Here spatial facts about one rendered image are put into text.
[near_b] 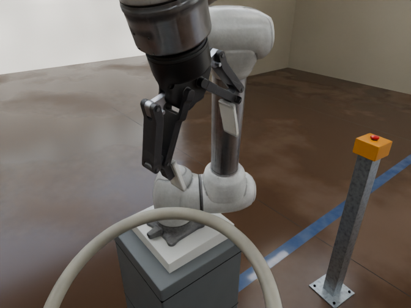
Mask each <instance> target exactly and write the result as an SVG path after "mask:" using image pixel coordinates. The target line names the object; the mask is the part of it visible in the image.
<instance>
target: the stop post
mask: <svg viewBox="0 0 411 308"><path fill-rule="evenodd" d="M371 135H375V134H372V133H368V134H366V135H363V136H360V137H358V138H356V140H355V144H354V149H353V152H354V153H356V154H358V156H357V160H356V163H355V167H354V171H353V174H352V179H351V182H350V186H349V190H348V193H347V197H346V202H345V205H344V209H343V212H342V216H341V220H340V223H339V228H338V232H337V235H336V240H335V243H334V246H333V251H332V253H331V258H330V263H329V265H328V270H327V273H326V274H325V275H324V276H322V277H321V278H319V279H318V280H316V281H315V282H313V283H312V284H310V285H309V287H310V288H312V289H313V290H314V291H315V292H316V293H317V294H318V295H319V296H320V297H321V298H322V299H324V300H325V301H326V302H327V303H328V304H329V305H330V306H332V308H337V307H338V306H340V305H341V304H342V303H343V302H345V301H346V300H348V299H349V298H350V297H351V296H353V295H354V294H355V293H354V292H353V291H352V290H351V289H349V288H348V287H347V286H345V285H344V284H343V282H344V278H345V275H346V272H347V268H348V266H349V262H350V258H351V255H352V252H353V249H354V246H355V242H356V239H357V236H358V232H359V229H360V226H361V222H362V219H363V216H364V213H365V210H366V206H367V203H368V200H369V196H370V193H371V190H372V186H373V184H374V180H375V177H376V173H377V170H378V167H379V164H380V160H381V158H384V157H386V156H388V154H389V152H390V149H391V145H392V142H393V141H390V140H388V139H385V138H383V137H379V139H378V140H373V139H371V138H370V136H371Z"/></svg>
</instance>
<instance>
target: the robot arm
mask: <svg viewBox="0 0 411 308"><path fill-rule="evenodd" d="M215 1H217V0H119V2H120V7H121V10H122V12H123V13H124V15H125V18H126V20H127V23H128V27H129V28H130V32H131V34H132V37H133V39H134V42H135V45H136V47H137V48H138V49H139V50H140V51H142V52H144V53H145V54H146V57H147V60H148V63H149V65H150V69H151V71H152V74H153V76H154V78H155V79H156V81H157V83H158V86H159V91H158V95H157V96H156V97H154V98H153V99H151V100H148V99H146V98H144V99H142V100H141V103H140V105H141V109H142V112H143V116H144V123H143V154H142V165H143V166H144V167H145V168H146V169H148V170H150V171H151V172H153V173H155V174H157V176H156V178H155V182H154V188H153V203H154V209H157V208H166V207H184V208H193V209H197V210H201V211H205V212H208V213H229V212H234V211H239V210H242V209H244V208H246V207H249V206H250V205H251V204H252V203H253V202H254V200H255V198H256V184H255V181H254V179H253V177H252V176H251V175H250V174H249V173H247V172H245V170H244V168H243V167H242V165H241V164H240V163H239V153H240V140H241V133H242V120H243V110H244V103H245V90H246V77H248V75H249V74H250V73H251V72H252V70H253V67H254V65H255V63H256V61H257V60H258V59H263V58H264V57H265V56H266V55H268V53H269V52H270V51H271V49H272V48H273V44H274V40H275V30H274V25H273V21H272V18H271V17H270V16H268V15H266V14H264V13H262V12H261V11H260V10H257V9H254V8H251V7H246V6H240V5H213V6H209V5H211V4H212V3H214V2H215ZM210 74H211V75H212V82H211V81H209V76H210ZM206 91H208V92H210V93H212V134H211V162H210V163H209V164H208V165H207V166H206V167H205V171H204V173H203V174H195V173H192V172H191V170H189V169H188V168H187V167H185V166H183V165H179V164H177V162H176V160H174V159H173V158H172V156H173V154H174V149H175V147H176V142H177V138H178V135H179V131H180V127H181V124H182V122H183V121H185V120H186V118H187V114H188V110H190V109H191V108H192V107H193V106H194V105H195V104H196V103H197V102H199V101H201V100H202V99H203V98H204V94H205V92H206ZM172 106H174V107H176V108H179V112H176V111H173V110H172ZM147 225H148V226H149V227H151V228H152V229H151V230H150V231H149V232H148V233H147V236H148V238H149V239H150V240H151V239H153V238H156V237H159V236H161V237H162V238H163V239H164V240H165V241H166V242H167V244H168V246H170V247H173V246H175V245H176V244H177V243H178V242H179V241H180V240H182V239H184V238H185V237H187V236H188V235H190V234H191V233H193V232H195V231H196V230H198V229H201V228H203V227H204V226H205V225H203V224H200V223H197V222H192V221H184V220H163V221H155V222H150V223H147Z"/></svg>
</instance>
